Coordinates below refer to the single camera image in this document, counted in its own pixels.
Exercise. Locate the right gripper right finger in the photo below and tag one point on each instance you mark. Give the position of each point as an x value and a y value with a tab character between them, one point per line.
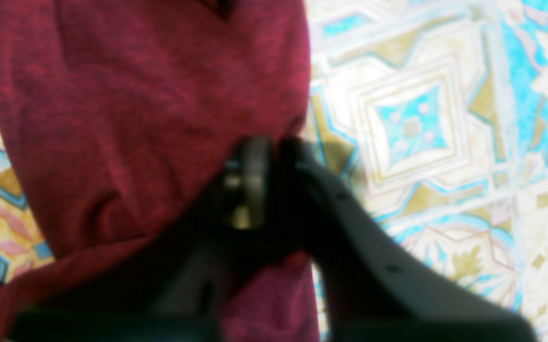
375	290

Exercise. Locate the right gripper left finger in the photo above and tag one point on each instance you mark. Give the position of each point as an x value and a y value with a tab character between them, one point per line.
173	289

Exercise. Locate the maroon long-sleeve t-shirt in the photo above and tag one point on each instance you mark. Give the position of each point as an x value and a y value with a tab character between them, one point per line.
117	113

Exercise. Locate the patterned tile tablecloth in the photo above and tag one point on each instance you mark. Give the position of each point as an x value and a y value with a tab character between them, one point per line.
435	114

